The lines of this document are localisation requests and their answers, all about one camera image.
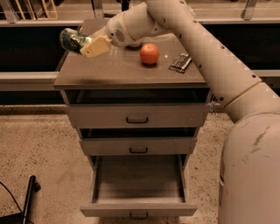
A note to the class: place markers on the grey drawer cabinet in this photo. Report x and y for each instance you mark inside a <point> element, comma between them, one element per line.
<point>121,68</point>

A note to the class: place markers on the bottom grey drawer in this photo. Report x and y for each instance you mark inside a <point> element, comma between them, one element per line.
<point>139,187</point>

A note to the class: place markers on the metal guard rail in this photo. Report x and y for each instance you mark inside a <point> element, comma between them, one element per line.
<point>27,81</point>

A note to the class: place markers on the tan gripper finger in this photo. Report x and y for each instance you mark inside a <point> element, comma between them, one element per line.
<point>95,47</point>

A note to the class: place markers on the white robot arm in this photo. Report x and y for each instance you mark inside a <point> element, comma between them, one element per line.
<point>250,164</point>

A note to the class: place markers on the black stand leg left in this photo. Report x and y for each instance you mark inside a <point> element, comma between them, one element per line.
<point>23,216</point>

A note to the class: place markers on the middle grey drawer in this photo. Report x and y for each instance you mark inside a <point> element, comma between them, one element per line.
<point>138,141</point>

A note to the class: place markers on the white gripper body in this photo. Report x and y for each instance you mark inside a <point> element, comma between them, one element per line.
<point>115,31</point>

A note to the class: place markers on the grey drawer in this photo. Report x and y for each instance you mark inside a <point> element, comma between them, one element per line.
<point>139,187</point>
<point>138,141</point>
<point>136,108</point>

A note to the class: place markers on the green soda can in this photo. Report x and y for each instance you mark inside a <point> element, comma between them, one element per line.
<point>73,40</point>

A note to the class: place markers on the dark snack bar wrapper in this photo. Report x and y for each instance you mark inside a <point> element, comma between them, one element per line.
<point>181,63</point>

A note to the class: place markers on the wooden rack in background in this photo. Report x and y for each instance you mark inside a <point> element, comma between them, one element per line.
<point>32,9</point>

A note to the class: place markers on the top grey drawer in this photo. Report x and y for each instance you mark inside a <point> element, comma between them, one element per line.
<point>136,108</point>

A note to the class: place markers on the red apple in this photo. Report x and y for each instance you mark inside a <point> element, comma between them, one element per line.
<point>149,54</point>

